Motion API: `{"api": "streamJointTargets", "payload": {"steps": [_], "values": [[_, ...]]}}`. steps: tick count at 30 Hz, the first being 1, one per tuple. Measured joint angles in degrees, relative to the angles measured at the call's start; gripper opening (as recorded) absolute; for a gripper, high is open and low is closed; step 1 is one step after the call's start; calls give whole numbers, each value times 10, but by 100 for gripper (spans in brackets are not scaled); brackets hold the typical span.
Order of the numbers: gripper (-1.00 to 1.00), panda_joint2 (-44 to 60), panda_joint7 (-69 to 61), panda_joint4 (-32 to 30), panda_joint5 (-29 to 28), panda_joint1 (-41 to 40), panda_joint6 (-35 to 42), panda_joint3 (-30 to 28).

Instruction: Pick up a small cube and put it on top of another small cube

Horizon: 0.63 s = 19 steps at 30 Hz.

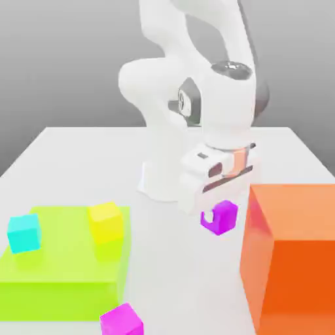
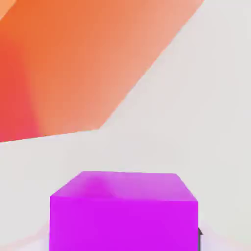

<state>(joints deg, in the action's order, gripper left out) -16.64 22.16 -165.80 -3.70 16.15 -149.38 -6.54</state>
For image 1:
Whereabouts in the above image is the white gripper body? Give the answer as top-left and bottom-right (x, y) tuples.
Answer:
(179, 158), (262, 216)

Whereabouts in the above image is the small purple cube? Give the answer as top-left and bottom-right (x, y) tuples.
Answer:
(200, 199), (239, 236)

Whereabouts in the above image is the small yellow cube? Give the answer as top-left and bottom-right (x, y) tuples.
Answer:
(87, 201), (124, 245)

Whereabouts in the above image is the small magenta cube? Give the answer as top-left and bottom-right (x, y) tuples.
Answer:
(99, 302), (145, 335)

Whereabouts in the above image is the small cyan cube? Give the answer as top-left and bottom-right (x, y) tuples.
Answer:
(6, 213), (42, 255)

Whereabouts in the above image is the large orange box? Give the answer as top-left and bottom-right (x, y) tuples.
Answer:
(239, 183), (335, 335)

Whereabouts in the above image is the large lime green box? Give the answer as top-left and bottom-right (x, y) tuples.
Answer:
(0, 205), (132, 322)

